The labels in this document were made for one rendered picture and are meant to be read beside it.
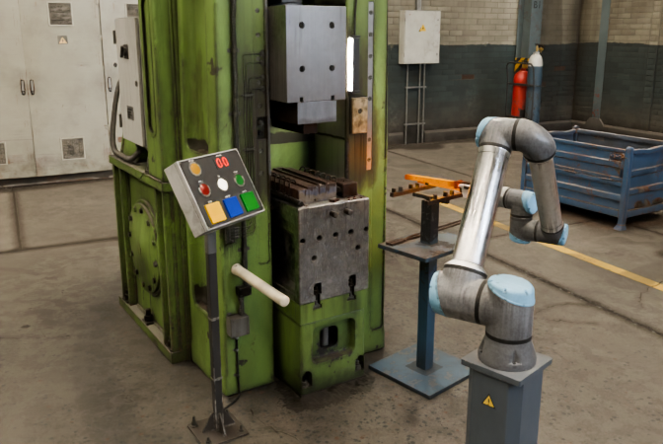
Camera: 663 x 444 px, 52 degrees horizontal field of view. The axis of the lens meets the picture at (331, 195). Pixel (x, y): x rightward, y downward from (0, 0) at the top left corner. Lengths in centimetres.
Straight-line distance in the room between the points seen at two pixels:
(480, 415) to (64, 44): 652
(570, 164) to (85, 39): 522
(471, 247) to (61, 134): 628
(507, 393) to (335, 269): 112
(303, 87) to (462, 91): 799
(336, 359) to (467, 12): 811
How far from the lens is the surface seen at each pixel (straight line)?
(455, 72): 1069
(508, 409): 234
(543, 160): 250
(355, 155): 328
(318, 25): 294
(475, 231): 235
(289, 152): 347
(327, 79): 297
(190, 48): 324
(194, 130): 327
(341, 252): 310
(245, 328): 314
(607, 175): 632
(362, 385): 338
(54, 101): 802
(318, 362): 325
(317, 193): 302
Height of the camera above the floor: 166
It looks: 14 degrees down
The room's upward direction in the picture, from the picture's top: straight up
